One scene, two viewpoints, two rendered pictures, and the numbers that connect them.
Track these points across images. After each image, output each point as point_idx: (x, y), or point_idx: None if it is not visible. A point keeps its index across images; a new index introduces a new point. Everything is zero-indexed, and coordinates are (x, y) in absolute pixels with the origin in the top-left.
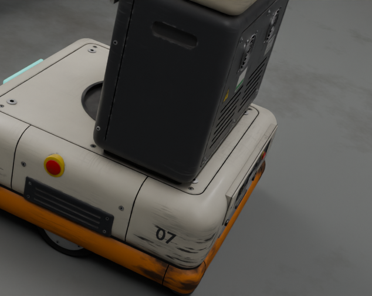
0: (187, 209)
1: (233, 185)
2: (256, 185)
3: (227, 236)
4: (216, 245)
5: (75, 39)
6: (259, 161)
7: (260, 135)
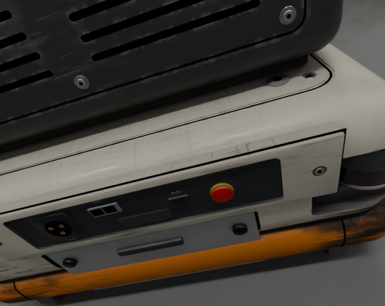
0: None
1: None
2: None
3: (202, 286)
4: (62, 281)
5: (370, 15)
6: (188, 200)
7: (230, 141)
